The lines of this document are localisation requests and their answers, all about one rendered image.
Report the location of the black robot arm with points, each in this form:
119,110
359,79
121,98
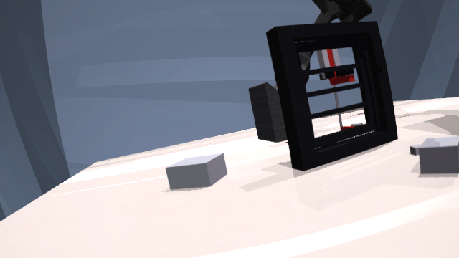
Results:
327,17

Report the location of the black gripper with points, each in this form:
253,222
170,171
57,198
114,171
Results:
350,10

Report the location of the black rectangular frame with crossbars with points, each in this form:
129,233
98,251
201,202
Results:
363,37

